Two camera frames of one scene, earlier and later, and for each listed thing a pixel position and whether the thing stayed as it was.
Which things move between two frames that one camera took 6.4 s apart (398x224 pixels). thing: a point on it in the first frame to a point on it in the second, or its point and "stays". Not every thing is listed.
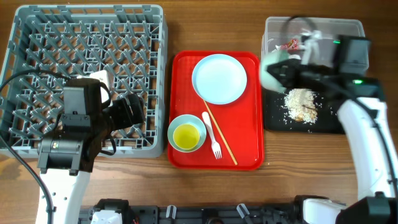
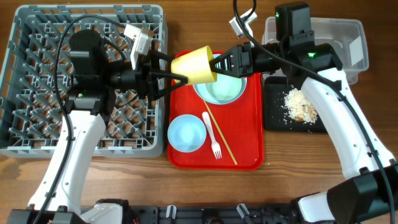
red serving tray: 234,139 stays
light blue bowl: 187,119 stays
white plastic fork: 216,148 stays
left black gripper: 125,119 to 147,75
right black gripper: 290,78 to 240,61
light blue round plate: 219,79 stays
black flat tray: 276,117 stays
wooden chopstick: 221,132 stays
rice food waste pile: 300,104 stays
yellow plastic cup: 186,136 to 195,66
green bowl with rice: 270,59 to 226,89
